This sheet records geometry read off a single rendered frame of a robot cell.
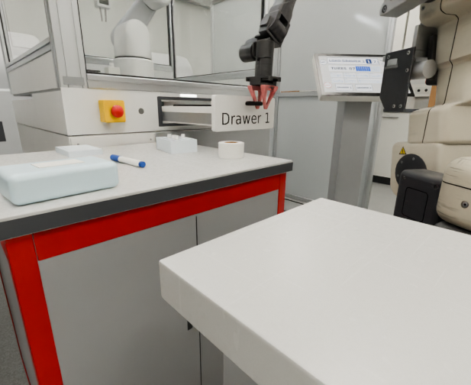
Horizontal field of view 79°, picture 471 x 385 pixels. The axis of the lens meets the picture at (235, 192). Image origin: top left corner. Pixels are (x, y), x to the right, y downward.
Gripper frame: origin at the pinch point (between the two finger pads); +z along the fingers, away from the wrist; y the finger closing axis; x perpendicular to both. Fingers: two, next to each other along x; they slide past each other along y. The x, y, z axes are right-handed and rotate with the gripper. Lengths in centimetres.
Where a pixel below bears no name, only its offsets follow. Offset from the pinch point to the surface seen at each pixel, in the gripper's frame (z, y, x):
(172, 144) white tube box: 11.5, 6.4, 31.1
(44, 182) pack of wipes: 12, -19, 68
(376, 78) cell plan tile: -18, 1, -100
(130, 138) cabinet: 13.0, 37.4, 29.0
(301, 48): -52, 96, -164
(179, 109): 2.1, 26.0, 15.2
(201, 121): 5.4, 12.3, 15.6
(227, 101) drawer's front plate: -1.2, 3.7, 12.4
